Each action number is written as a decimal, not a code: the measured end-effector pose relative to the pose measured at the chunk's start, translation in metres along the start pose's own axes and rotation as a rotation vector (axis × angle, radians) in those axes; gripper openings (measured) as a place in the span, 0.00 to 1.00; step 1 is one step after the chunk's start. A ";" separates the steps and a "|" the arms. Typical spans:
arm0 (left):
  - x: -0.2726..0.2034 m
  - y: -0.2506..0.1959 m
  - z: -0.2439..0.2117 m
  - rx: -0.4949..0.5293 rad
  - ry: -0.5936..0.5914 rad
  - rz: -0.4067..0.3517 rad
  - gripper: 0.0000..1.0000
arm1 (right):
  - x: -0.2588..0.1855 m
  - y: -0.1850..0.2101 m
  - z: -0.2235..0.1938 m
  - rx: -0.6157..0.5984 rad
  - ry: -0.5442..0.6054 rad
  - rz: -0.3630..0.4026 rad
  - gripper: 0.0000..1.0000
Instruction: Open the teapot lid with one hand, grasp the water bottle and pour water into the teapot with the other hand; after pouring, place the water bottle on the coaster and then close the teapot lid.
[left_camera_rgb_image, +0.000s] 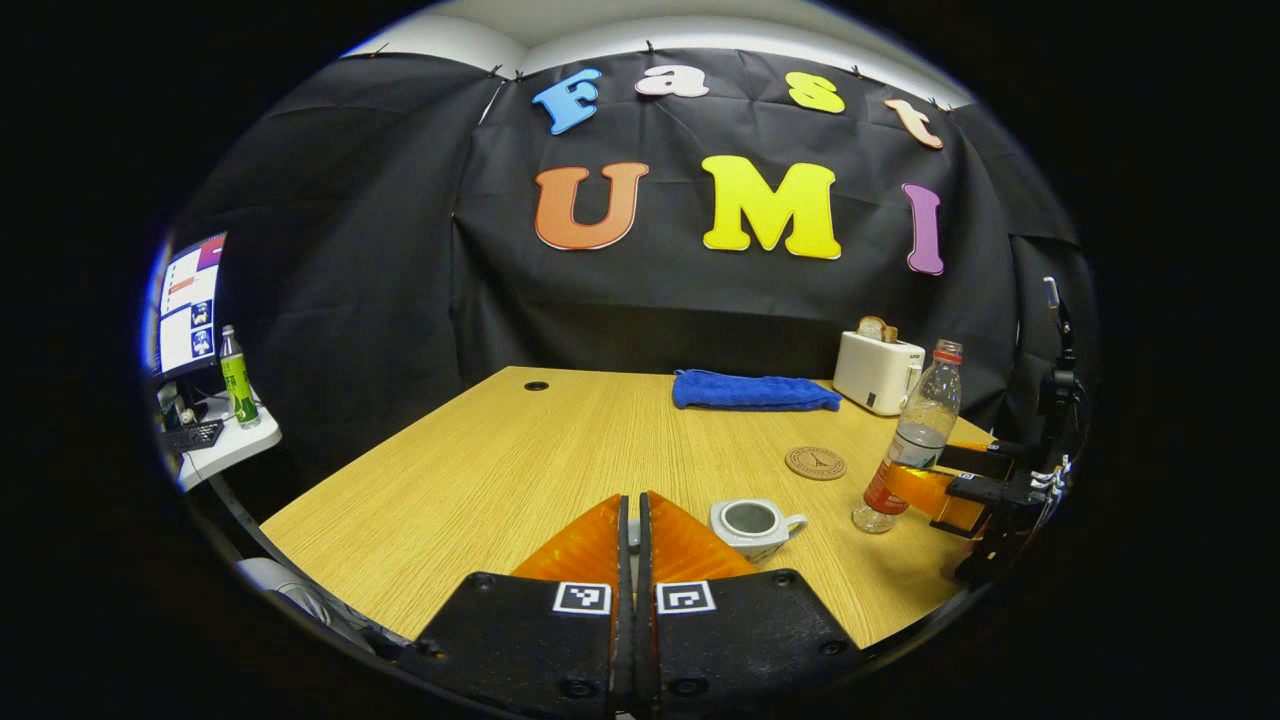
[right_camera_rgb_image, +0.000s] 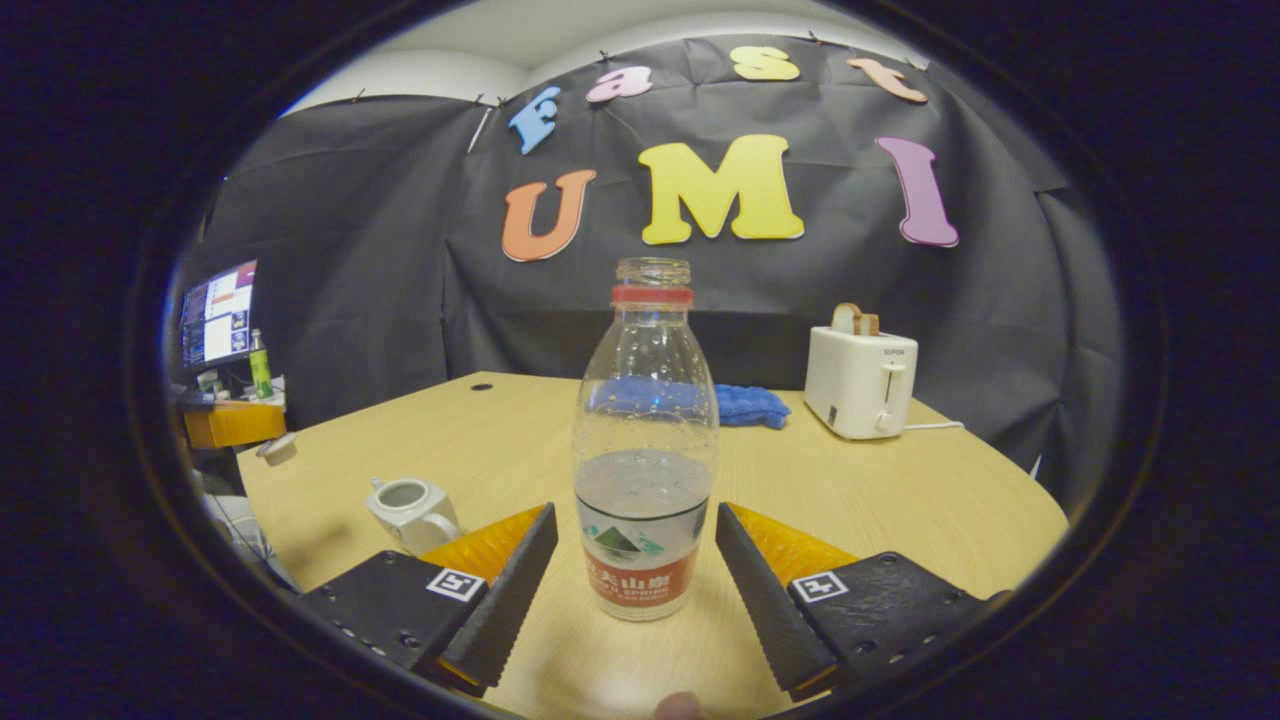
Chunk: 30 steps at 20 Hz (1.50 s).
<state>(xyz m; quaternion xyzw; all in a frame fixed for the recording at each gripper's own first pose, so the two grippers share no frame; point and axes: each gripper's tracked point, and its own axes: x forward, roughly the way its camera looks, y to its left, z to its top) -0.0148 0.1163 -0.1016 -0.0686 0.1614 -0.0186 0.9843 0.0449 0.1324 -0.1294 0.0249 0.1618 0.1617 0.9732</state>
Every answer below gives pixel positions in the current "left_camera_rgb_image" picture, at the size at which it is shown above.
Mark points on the grey rounded object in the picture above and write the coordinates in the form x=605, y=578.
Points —
x=290, y=590

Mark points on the black keyboard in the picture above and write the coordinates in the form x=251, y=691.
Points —
x=195, y=437

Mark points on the computer monitor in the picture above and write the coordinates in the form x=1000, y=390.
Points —
x=188, y=310

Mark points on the white toaster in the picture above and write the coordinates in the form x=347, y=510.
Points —
x=875, y=375

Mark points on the green drink bottle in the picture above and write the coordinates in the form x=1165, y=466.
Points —
x=238, y=385

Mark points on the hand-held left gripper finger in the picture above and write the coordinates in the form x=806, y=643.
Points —
x=645, y=640
x=622, y=640

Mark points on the blue towel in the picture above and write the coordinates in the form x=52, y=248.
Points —
x=750, y=390

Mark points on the round brown coaster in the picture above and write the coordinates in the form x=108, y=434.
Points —
x=815, y=463

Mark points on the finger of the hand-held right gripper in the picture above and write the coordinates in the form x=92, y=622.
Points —
x=1000, y=492
x=985, y=462

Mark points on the white side table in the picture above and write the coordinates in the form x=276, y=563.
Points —
x=240, y=445

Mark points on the bread slice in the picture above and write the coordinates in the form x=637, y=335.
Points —
x=875, y=328

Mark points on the clear plastic water bottle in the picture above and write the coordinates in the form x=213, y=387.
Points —
x=925, y=420

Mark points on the white ceramic teacup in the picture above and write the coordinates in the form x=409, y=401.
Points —
x=740, y=545

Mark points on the black backdrop cloth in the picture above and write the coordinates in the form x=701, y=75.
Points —
x=350, y=250

